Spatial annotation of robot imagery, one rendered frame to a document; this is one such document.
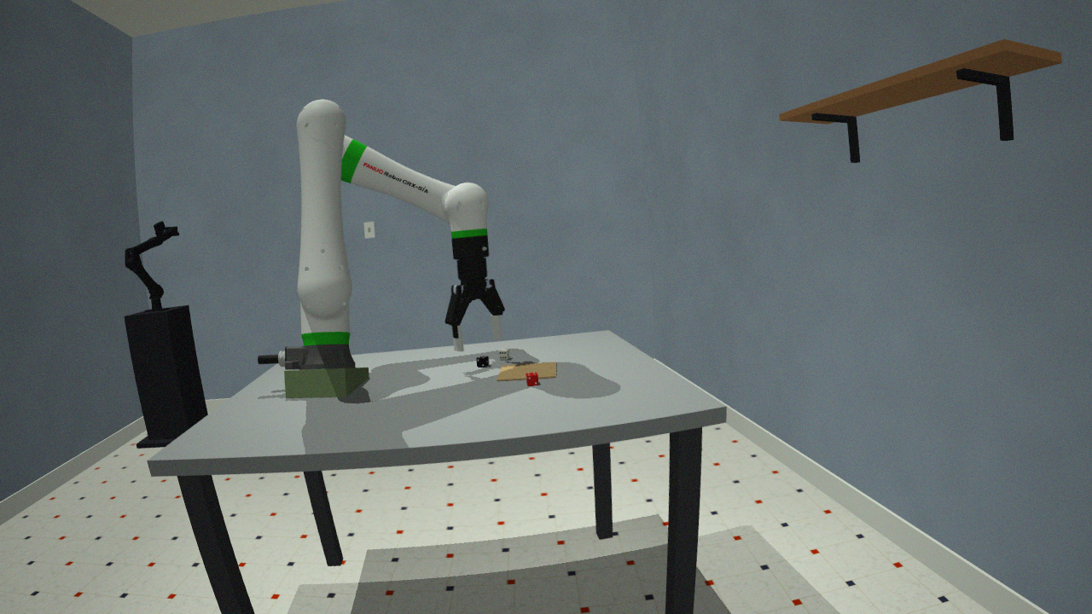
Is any tan mat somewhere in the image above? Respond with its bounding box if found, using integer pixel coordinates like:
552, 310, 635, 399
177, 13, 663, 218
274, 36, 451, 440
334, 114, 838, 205
497, 362, 556, 381

